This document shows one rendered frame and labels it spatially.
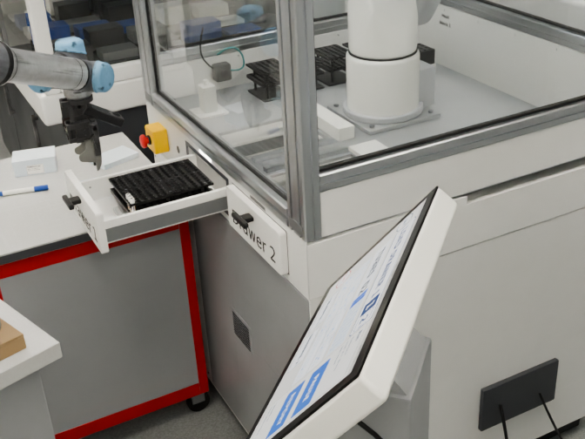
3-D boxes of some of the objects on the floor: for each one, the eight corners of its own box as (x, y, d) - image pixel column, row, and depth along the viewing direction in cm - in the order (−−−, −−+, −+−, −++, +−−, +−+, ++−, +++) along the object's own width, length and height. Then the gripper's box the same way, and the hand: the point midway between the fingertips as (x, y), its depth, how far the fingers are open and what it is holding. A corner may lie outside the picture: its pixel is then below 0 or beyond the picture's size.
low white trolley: (34, 482, 254) (-24, 261, 217) (-6, 368, 303) (-58, 172, 266) (216, 414, 276) (191, 203, 240) (151, 318, 325) (122, 131, 289)
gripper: (56, 93, 232) (69, 165, 243) (63, 106, 223) (77, 180, 234) (87, 87, 235) (99, 158, 246) (97, 99, 226) (109, 173, 237)
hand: (98, 162), depth 240 cm, fingers open, 3 cm apart
